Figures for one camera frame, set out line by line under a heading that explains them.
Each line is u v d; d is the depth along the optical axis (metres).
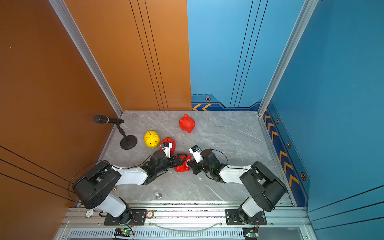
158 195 0.77
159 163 0.70
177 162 0.79
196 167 0.77
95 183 0.47
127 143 1.00
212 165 0.69
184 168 0.83
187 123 1.03
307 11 0.71
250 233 0.71
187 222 0.73
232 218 0.73
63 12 0.71
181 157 0.79
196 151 0.77
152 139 0.94
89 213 0.76
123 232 0.71
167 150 0.81
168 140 0.92
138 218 0.73
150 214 0.75
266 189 0.45
